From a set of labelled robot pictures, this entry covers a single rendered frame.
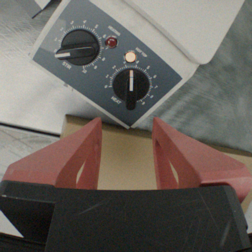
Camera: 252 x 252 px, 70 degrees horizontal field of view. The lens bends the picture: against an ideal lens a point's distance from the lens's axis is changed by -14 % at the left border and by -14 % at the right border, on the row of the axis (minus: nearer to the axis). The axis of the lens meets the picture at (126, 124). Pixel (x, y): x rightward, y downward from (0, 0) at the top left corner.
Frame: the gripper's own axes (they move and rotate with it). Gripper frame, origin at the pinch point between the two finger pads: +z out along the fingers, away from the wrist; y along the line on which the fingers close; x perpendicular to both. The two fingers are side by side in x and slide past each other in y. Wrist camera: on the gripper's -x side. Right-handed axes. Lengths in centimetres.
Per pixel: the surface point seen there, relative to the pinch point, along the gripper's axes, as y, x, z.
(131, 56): -0.4, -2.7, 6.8
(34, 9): 9.7, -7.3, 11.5
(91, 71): 3.1, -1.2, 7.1
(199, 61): -5.8, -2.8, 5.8
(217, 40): -7.7, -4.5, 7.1
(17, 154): 12.2, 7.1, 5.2
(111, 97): 1.4, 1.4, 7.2
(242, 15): -18.8, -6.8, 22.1
